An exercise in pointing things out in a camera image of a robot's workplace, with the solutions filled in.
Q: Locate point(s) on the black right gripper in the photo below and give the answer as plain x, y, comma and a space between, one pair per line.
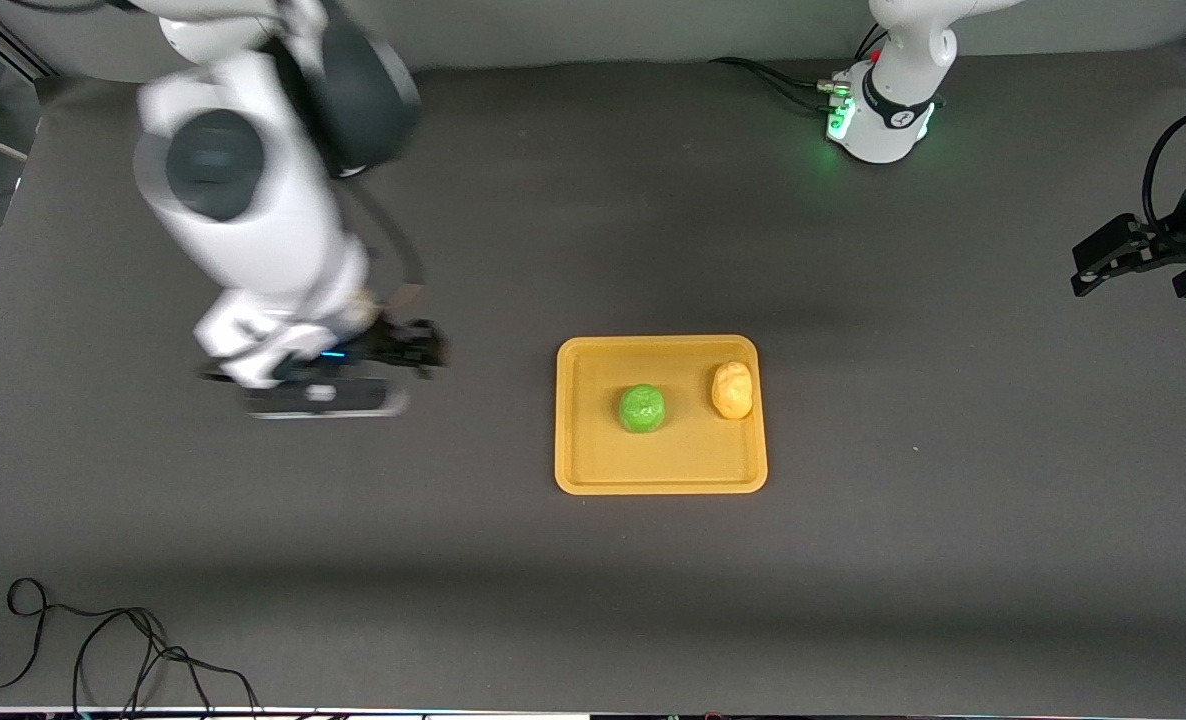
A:
400, 345

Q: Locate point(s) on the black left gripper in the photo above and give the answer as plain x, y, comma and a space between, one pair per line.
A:
1166, 247

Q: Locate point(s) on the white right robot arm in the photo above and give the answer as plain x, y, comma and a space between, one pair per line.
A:
253, 220

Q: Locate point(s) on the yellow plastic tray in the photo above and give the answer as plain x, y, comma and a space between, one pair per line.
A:
593, 450

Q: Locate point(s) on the yellow potato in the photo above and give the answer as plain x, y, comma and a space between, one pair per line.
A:
732, 392

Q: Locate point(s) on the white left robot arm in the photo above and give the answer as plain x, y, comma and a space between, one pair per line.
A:
893, 120

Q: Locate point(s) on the dark grey table mat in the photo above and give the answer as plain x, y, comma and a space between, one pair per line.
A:
553, 600

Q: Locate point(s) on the dark aluminium frame profile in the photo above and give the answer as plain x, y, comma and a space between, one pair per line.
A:
13, 50

